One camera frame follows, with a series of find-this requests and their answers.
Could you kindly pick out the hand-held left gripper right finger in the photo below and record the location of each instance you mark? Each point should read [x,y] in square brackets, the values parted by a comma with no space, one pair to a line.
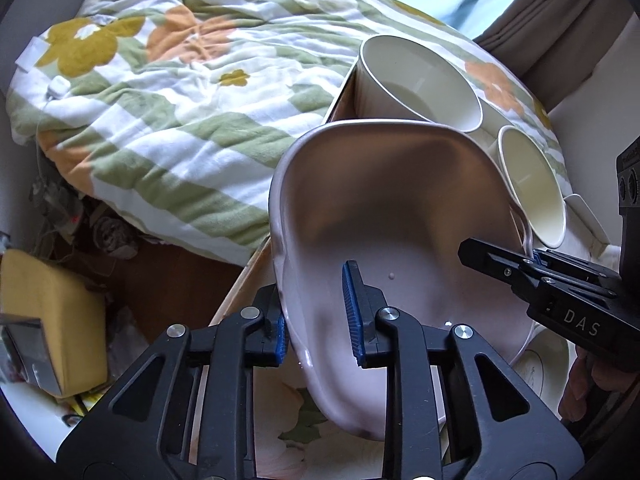
[352,310]

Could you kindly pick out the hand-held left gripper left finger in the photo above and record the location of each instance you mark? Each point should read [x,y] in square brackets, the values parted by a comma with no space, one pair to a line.
[279,345]

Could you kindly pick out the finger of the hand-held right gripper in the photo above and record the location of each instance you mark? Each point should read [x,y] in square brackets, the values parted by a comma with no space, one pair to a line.
[580,272]
[490,257]

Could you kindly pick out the cartoon print plate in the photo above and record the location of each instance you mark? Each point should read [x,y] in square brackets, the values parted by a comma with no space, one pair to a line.
[545,365]

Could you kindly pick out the cream round bowl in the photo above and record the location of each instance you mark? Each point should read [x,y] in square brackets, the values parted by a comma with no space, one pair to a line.
[532,190]

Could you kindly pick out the pink square bowl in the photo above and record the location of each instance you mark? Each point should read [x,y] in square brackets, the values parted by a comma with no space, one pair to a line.
[400,200]

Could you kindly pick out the small white bowl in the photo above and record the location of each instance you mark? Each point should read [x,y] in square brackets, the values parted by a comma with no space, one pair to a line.
[420,75]

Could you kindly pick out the person's right hand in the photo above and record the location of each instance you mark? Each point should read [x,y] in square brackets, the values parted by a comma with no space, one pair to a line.
[595,375]

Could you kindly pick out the white railed table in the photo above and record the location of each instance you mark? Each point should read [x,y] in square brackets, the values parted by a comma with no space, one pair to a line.
[590,222]

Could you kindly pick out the dark patterned cloth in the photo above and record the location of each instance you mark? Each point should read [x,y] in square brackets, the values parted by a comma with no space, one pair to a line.
[115,237]

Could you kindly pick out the brown curtain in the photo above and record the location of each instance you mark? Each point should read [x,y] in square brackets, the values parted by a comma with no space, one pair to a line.
[550,25]

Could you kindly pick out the grey flat box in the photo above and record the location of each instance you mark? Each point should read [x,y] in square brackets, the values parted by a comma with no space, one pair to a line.
[30,355]

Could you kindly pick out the floral striped blanket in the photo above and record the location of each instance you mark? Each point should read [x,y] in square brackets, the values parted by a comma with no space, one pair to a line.
[175,110]

